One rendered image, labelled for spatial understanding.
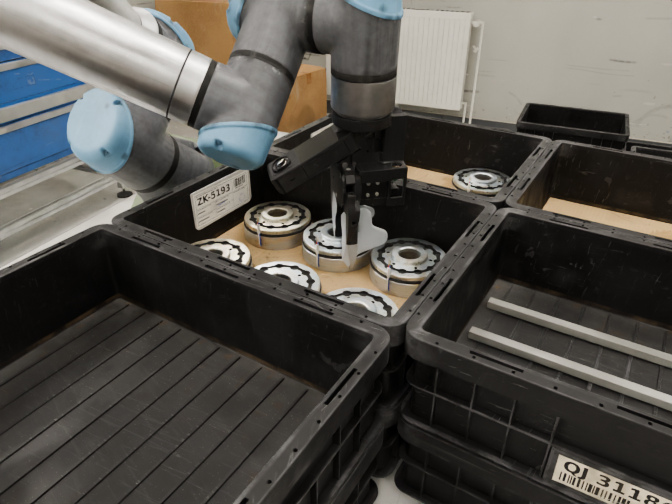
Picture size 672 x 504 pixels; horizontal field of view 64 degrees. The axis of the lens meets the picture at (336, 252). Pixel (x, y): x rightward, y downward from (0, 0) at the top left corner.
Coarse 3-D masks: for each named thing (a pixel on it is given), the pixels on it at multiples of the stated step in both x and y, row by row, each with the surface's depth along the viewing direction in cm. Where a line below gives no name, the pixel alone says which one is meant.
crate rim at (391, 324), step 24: (216, 168) 79; (168, 192) 72; (432, 192) 72; (120, 216) 66; (480, 216) 66; (168, 240) 61; (240, 264) 57; (288, 288) 53; (432, 288) 53; (360, 312) 50; (408, 312) 50
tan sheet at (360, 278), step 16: (240, 224) 85; (240, 240) 81; (256, 256) 77; (272, 256) 77; (288, 256) 77; (320, 272) 74; (352, 272) 74; (368, 272) 74; (336, 288) 70; (368, 288) 70; (400, 304) 67
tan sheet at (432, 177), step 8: (408, 168) 105; (416, 168) 105; (408, 176) 102; (416, 176) 102; (424, 176) 102; (432, 176) 102; (440, 176) 102; (448, 176) 102; (440, 184) 99; (448, 184) 99
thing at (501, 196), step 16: (304, 128) 95; (464, 128) 97; (480, 128) 95; (496, 128) 95; (272, 144) 88; (544, 144) 88; (528, 160) 82; (512, 176) 77; (448, 192) 72; (464, 192) 72; (496, 208) 70
